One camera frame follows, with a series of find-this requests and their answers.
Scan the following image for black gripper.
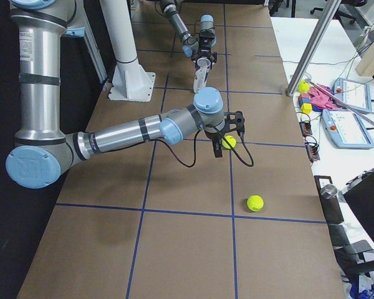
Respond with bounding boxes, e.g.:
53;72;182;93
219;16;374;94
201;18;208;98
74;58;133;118
198;31;214;58
204;130;222;158

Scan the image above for tennis ball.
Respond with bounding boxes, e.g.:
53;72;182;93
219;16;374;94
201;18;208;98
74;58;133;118
221;135;237;150
297;79;310;93
246;195;264;212

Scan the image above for clear tennis ball can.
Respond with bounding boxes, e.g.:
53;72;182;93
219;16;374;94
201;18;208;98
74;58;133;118
193;57;211;93

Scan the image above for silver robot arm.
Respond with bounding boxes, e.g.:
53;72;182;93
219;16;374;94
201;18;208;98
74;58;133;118
6;1;226;189
160;0;217;63

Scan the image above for white mounting column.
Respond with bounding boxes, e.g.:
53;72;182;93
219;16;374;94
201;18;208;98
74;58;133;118
100;0;156;102

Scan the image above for small orange black connector box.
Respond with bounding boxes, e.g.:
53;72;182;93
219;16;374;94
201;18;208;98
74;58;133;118
299;121;312;137

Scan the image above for yellow cube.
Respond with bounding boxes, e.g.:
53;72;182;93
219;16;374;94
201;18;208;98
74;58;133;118
300;102;312;115

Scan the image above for blue cube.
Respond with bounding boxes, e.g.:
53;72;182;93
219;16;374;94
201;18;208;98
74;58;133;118
301;97;311;104

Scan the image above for pink cloth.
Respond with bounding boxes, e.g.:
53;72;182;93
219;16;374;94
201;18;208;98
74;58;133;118
308;87;340;110

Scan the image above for near teach pendant tablet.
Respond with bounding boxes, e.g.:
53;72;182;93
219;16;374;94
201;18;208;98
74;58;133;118
322;110;374;150

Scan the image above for teach pendant tablet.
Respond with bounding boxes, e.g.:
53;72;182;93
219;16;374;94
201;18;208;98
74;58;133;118
322;110;374;150
332;77;372;113

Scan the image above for far teach pendant tablet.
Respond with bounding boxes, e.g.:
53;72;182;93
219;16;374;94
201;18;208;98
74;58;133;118
332;77;372;113

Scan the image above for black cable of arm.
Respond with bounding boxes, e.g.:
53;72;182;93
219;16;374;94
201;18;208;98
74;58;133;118
154;124;255;168

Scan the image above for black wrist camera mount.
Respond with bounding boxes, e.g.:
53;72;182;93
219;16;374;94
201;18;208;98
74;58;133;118
222;111;245;140

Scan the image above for tennis ball beside post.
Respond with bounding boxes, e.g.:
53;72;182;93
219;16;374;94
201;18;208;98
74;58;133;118
297;79;310;93

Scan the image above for aluminium frame post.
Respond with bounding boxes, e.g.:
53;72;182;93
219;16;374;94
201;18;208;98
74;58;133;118
285;0;342;97

